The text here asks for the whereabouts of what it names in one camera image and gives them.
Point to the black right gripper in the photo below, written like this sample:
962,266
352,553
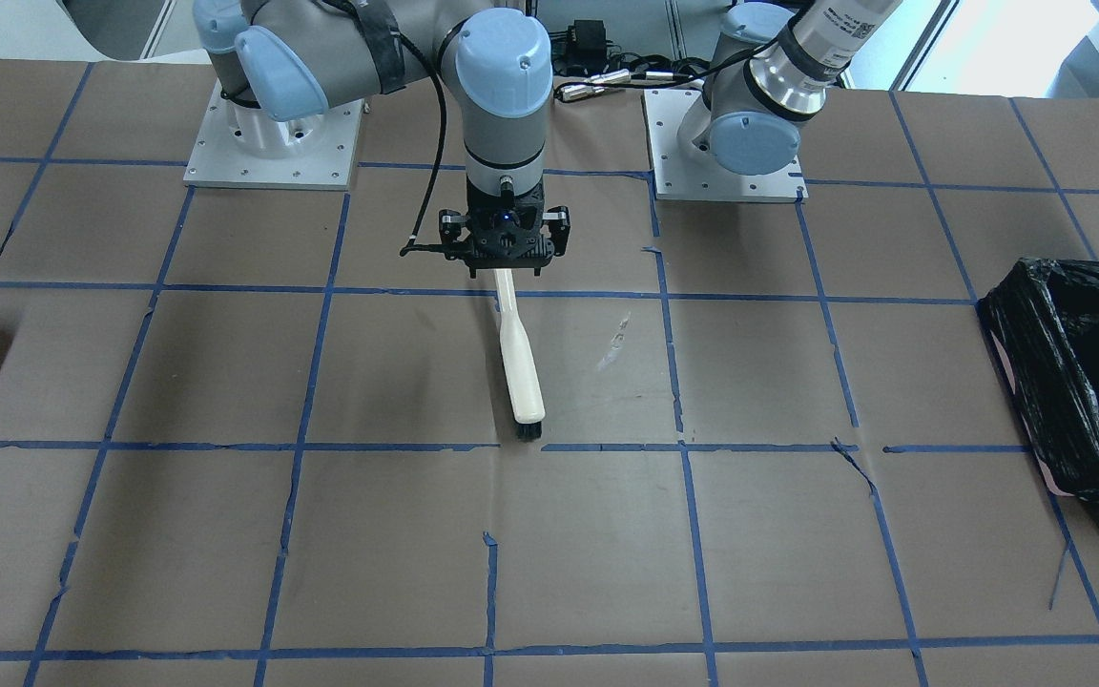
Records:
453,229

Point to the beige hand brush black bristles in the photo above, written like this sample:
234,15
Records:
524,388

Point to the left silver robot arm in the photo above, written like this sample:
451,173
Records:
772,68

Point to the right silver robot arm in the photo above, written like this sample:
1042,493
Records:
283,66

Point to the bin with black bag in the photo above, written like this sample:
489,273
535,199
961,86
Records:
1044,321

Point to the black power adapter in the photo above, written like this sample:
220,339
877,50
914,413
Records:
587,45

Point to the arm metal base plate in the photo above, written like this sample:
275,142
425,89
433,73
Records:
239,147
695,159

